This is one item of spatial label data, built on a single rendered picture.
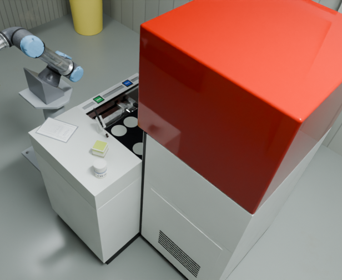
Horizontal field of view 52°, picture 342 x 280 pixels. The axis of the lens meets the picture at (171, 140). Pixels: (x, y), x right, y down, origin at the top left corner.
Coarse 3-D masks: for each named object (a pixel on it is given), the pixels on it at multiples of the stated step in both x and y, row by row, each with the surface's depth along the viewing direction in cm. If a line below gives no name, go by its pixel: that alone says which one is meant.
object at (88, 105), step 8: (136, 80) 252; (112, 88) 244; (120, 88) 245; (128, 88) 245; (96, 96) 237; (104, 96) 238; (112, 96) 238; (80, 104) 230; (88, 104) 231; (96, 104) 231
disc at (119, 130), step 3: (114, 126) 228; (117, 126) 228; (120, 126) 229; (123, 126) 229; (111, 129) 226; (114, 129) 226; (117, 129) 226; (120, 129) 226; (123, 129) 227; (126, 129) 227; (114, 132) 224; (117, 132) 225; (120, 132) 225; (123, 132) 225; (117, 135) 223; (120, 135) 223
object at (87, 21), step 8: (72, 0) 419; (80, 0) 415; (88, 0) 416; (96, 0) 422; (72, 8) 430; (80, 8) 423; (88, 8) 424; (96, 8) 430; (72, 16) 443; (80, 16) 432; (88, 16) 432; (96, 16) 438; (80, 24) 442; (88, 24) 441; (96, 24) 446; (80, 32) 451; (88, 32) 449; (96, 32) 455
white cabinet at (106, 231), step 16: (48, 176) 230; (48, 192) 255; (64, 192) 223; (128, 192) 213; (64, 208) 246; (80, 208) 217; (112, 208) 209; (128, 208) 227; (80, 224) 239; (96, 224) 211; (112, 224) 223; (128, 224) 243; (96, 240) 230; (112, 240) 237; (128, 240) 261; (112, 256) 255
